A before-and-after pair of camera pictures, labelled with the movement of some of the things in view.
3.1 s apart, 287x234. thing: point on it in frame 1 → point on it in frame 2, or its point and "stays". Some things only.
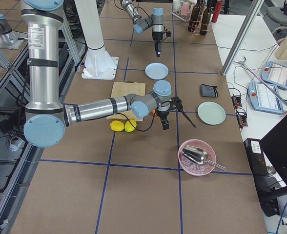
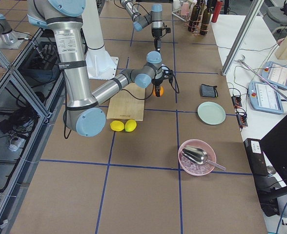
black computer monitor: (281, 146) stays
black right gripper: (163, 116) → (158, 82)
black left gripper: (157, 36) stays
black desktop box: (256, 156) stays
